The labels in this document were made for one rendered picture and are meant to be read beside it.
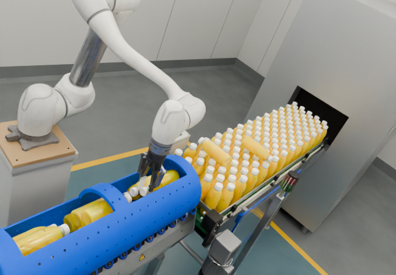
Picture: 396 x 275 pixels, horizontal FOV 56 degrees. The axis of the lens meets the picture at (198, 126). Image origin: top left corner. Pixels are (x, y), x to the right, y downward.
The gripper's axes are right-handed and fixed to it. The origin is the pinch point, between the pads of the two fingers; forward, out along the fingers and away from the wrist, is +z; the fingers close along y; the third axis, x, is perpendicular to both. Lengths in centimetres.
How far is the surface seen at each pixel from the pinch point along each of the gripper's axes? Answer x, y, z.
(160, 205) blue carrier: -1.6, 11.0, -0.1
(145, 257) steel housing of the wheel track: -0.3, 13.3, 31.6
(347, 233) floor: 255, 80, 118
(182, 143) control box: 56, -24, 13
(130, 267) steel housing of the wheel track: -9.3, 13.3, 31.4
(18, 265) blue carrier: -58, 7, -3
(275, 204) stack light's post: 67, 37, 13
